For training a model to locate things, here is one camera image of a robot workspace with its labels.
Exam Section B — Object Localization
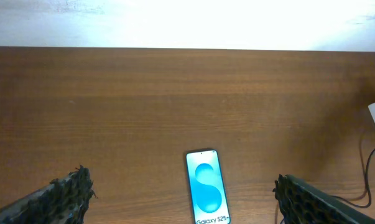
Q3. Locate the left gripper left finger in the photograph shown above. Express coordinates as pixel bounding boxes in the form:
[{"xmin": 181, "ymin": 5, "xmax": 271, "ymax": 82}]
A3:
[{"xmin": 0, "ymin": 166, "xmax": 96, "ymax": 224}]

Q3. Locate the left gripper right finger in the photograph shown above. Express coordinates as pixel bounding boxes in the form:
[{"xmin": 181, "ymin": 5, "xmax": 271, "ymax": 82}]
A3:
[{"xmin": 273, "ymin": 175, "xmax": 375, "ymax": 224}]

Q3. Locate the blue screen Galaxy smartphone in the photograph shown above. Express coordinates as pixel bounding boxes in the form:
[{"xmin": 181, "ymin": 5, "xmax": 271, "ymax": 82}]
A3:
[{"xmin": 185, "ymin": 149, "xmax": 231, "ymax": 224}]

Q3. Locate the black USB charging cable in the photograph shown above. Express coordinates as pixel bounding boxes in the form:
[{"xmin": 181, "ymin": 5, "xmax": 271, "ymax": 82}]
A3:
[{"xmin": 330, "ymin": 141, "xmax": 375, "ymax": 208}]

